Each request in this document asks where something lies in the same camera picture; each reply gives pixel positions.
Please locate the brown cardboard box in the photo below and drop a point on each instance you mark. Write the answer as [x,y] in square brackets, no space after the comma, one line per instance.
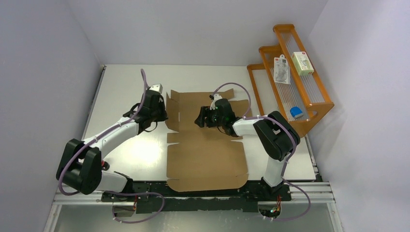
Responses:
[200,159]

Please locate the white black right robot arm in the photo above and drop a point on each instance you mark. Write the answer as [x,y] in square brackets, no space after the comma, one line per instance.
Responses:
[278,138]

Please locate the orange wooden tiered rack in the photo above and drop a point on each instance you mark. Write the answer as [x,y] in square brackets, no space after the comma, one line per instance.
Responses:
[306,92]

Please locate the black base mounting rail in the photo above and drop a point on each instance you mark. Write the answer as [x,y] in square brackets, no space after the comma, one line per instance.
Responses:
[247,198]

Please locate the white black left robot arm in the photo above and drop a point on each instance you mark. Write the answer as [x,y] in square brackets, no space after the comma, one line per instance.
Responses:
[81,166]

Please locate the blue small object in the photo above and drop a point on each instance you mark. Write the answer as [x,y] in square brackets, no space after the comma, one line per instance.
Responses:
[296,112]

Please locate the white green product box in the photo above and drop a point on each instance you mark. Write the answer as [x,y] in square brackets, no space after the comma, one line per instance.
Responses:
[302,63]

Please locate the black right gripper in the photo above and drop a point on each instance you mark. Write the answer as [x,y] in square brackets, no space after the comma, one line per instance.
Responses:
[200,121]

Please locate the red emergency stop button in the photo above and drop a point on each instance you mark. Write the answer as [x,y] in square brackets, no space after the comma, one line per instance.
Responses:
[105,165]

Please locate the clear packaged cable bag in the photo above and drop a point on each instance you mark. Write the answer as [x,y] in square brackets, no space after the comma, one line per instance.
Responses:
[281,70]

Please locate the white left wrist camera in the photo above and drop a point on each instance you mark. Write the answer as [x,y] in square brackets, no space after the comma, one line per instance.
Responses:
[157,87]

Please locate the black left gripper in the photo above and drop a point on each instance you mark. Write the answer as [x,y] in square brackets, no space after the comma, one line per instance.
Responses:
[164,116]

